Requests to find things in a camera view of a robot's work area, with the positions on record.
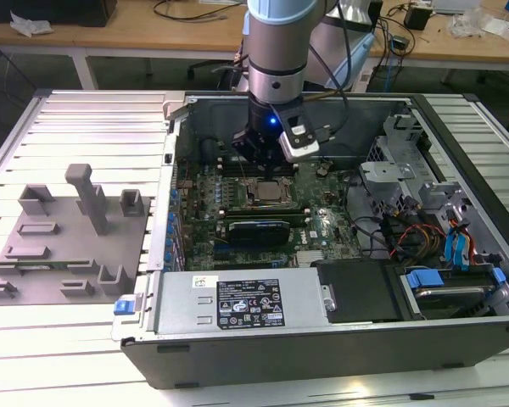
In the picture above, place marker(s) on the black equipment case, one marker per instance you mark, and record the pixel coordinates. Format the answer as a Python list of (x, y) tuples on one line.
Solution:
[(46, 10)]

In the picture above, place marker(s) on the green motherboard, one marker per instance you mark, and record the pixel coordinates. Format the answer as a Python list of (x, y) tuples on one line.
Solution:
[(322, 203)]

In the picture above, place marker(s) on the black RAM slot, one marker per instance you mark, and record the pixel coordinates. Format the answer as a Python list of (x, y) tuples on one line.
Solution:
[(227, 170), (263, 213), (227, 165), (227, 161), (227, 174), (263, 207), (263, 210)]

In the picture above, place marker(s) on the black power adapter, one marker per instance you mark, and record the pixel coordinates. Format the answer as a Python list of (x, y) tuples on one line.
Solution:
[(416, 18)]

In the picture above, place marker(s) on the thin metal locking lever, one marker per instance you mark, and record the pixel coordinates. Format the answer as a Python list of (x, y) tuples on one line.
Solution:
[(242, 167)]

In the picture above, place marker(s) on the CPU socket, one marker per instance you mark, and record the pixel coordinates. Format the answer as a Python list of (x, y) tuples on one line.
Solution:
[(269, 204)]

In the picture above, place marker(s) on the pale blue teach pendant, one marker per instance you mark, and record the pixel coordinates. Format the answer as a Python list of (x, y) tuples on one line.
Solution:
[(358, 63)]

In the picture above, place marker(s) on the silver CPU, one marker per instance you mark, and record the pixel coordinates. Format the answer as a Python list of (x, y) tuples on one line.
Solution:
[(270, 191)]

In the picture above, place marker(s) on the round coin battery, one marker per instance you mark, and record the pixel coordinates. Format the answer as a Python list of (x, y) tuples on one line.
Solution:
[(322, 170)]

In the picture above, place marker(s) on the hard disk in blue carrier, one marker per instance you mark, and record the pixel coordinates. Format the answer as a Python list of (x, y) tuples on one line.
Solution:
[(449, 297)]

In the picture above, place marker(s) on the black plastic cover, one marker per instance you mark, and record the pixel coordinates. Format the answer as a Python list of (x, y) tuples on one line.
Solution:
[(356, 292)]

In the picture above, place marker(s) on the grey parts rack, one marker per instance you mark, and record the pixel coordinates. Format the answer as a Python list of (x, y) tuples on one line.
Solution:
[(68, 246)]

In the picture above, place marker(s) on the silver power supply with label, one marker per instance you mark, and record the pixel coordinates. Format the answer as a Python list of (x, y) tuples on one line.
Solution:
[(182, 305)]

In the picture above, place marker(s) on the wooden desk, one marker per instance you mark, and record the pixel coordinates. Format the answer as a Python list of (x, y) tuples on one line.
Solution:
[(449, 46), (110, 34)]

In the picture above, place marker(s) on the black expansion slot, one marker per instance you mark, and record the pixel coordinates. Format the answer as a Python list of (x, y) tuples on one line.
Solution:
[(246, 254)]

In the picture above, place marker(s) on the green RAM stick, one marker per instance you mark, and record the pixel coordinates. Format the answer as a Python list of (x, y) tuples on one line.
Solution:
[(38, 266)]

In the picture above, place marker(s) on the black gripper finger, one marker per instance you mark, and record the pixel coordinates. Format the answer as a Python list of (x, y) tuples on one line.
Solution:
[(277, 163), (250, 146)]

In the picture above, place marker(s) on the black graphics card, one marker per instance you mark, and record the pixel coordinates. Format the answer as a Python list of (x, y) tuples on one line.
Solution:
[(258, 233)]

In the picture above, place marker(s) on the blue case latch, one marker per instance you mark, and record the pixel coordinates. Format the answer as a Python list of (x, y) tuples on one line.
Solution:
[(124, 306)]

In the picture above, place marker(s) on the dark grey PC case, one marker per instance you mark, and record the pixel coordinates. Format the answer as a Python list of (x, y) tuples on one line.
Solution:
[(280, 360)]

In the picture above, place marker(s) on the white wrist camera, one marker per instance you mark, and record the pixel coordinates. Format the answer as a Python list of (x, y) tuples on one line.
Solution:
[(299, 144)]

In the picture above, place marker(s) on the small grey adapter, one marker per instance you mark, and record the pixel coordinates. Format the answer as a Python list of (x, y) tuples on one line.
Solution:
[(401, 42)]

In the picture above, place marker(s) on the silver finned heat sink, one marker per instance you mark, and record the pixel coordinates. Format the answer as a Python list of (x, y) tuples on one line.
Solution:
[(309, 257)]

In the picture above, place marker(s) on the silver metal disk bay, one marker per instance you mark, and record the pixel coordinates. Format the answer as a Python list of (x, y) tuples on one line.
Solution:
[(386, 169)]

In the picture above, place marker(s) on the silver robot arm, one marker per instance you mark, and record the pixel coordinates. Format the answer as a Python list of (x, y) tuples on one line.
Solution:
[(275, 51)]

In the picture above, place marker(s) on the clear plastic bag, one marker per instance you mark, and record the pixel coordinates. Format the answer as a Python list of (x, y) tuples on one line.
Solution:
[(466, 23), (29, 25)]

